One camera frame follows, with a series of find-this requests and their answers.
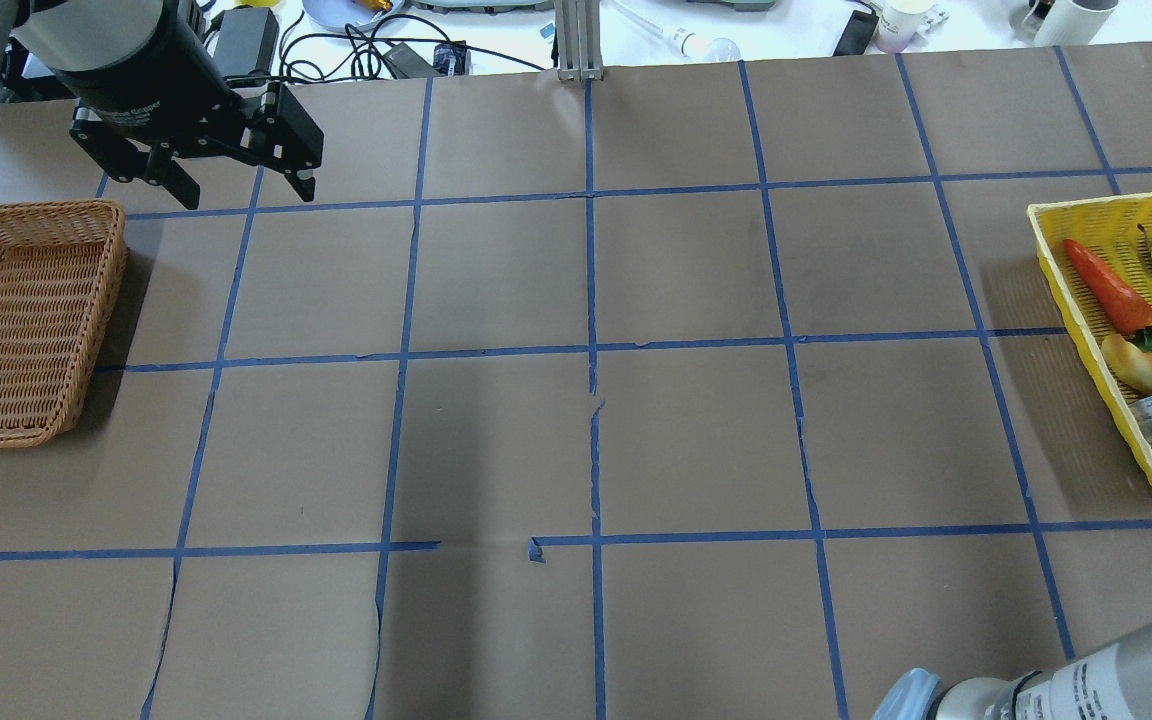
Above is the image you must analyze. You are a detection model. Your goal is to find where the black power adapter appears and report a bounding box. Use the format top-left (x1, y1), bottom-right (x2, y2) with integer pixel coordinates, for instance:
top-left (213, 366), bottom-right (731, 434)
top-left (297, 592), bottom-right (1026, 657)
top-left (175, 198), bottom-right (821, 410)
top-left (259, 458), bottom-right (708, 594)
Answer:
top-left (212, 6), bottom-right (278, 78)

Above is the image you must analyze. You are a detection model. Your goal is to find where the black cable bundle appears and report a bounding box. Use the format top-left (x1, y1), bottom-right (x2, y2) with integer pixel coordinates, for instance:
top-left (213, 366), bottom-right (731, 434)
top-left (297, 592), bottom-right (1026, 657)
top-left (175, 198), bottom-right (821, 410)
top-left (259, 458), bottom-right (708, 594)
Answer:
top-left (278, 20), bottom-right (547, 83)

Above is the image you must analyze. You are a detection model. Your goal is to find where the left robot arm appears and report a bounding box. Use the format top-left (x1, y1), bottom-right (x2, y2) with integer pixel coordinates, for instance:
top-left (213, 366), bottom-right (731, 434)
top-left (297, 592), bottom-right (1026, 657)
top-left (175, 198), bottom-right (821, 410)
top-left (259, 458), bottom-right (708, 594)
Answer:
top-left (0, 1), bottom-right (325, 210)

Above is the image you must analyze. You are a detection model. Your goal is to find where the white plate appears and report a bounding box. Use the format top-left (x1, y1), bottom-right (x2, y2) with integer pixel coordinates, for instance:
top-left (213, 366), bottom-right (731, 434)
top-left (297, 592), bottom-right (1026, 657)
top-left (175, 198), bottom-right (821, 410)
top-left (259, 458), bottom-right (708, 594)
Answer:
top-left (301, 0), bottom-right (407, 35)

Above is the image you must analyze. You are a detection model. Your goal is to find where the light bulb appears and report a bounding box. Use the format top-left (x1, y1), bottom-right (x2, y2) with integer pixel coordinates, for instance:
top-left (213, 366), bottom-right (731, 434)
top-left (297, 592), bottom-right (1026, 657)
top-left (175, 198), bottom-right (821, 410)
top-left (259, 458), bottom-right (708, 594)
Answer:
top-left (669, 28), bottom-right (742, 63)

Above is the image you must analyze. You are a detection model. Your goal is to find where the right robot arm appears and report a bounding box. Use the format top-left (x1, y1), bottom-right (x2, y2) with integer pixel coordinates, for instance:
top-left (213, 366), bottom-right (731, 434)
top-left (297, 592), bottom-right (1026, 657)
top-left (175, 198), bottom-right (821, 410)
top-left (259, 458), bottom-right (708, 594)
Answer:
top-left (876, 194), bottom-right (1152, 719)

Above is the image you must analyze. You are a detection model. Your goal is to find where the yellow plastic basket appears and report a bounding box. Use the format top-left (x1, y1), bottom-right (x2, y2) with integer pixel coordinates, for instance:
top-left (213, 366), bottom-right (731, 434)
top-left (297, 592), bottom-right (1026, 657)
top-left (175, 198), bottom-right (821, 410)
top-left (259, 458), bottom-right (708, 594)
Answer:
top-left (1026, 192), bottom-right (1152, 488)

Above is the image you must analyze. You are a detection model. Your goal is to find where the brown wicker basket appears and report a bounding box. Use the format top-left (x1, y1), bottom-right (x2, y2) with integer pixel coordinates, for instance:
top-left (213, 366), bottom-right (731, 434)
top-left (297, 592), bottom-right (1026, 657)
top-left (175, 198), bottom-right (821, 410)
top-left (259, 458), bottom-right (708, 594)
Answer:
top-left (0, 199), bottom-right (128, 450)

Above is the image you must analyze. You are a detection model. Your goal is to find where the white cup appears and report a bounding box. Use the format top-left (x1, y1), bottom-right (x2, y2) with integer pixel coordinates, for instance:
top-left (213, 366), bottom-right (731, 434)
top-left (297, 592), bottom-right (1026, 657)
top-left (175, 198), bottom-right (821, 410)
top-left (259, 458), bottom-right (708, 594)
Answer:
top-left (873, 1), bottom-right (948, 54)

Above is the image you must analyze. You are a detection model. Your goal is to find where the white mug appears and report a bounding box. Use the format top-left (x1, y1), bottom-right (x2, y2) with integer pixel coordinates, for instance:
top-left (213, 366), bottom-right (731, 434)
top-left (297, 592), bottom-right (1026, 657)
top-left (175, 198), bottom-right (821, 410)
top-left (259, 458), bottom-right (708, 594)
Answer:
top-left (1018, 1), bottom-right (1120, 46)

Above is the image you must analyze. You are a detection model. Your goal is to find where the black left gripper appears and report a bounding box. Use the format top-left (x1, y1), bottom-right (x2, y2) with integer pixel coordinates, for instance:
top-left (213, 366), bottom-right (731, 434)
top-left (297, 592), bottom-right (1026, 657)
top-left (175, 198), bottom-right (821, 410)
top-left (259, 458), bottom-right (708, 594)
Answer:
top-left (54, 1), bottom-right (325, 210)

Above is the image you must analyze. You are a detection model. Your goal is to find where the aluminium frame post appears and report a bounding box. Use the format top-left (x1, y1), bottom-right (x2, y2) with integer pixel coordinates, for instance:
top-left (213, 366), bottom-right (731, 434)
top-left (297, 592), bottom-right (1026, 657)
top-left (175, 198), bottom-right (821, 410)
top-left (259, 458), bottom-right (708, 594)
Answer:
top-left (553, 0), bottom-right (605, 82)

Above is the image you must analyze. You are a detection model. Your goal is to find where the orange toy carrot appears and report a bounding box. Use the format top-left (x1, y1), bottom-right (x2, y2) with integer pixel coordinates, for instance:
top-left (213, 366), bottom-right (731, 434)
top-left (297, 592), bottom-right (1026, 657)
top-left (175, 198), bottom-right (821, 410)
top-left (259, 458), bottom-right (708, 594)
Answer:
top-left (1062, 238), bottom-right (1152, 334)

